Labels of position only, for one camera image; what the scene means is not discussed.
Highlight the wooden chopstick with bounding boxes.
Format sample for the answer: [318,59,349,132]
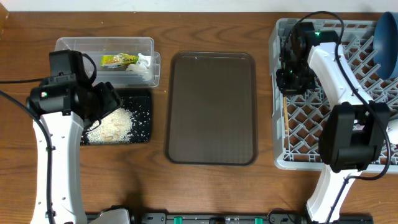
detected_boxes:
[283,96,290,136]

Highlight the rice pile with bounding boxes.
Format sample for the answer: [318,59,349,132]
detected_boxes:
[81,96,152,145]

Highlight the yellow green snack wrapper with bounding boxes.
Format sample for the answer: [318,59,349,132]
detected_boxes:
[100,53,139,68]

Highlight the white tissue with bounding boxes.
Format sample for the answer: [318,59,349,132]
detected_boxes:
[126,53,152,72]

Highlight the dark blue plate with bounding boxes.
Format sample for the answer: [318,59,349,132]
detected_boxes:
[373,12,397,80]

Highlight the pale green cup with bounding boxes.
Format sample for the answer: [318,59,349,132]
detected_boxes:
[387,119,398,145]

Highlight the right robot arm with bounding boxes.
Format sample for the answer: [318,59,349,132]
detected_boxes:
[276,21,390,223]

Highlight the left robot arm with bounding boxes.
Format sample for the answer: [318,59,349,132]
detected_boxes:
[27,78,122,223]

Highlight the grey dishwasher rack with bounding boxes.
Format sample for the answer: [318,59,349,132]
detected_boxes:
[269,18,397,170]

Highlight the clear plastic bin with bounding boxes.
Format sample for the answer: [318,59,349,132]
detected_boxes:
[55,37,160,88]

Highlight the black tray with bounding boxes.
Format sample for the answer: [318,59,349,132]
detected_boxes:
[80,88,153,146]

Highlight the brown serving tray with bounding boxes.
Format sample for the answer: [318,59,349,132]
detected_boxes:
[165,51,258,166]

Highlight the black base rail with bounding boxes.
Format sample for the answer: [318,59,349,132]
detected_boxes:
[86,205,374,224]

